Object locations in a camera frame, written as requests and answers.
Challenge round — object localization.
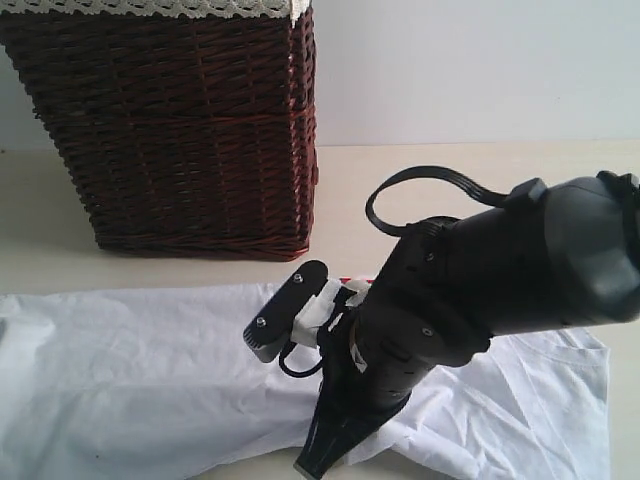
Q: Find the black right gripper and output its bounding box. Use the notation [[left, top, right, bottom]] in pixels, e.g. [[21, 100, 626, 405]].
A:
[[294, 309, 440, 472]]

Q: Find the white t-shirt red print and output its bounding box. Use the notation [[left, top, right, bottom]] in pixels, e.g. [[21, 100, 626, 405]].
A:
[[1, 284, 610, 479]]

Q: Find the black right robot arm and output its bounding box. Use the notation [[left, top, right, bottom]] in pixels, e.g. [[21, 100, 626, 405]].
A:
[[295, 166, 639, 479]]

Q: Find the dark brown wicker basket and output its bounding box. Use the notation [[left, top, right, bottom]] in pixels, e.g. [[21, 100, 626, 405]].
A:
[[1, 6, 318, 261]]

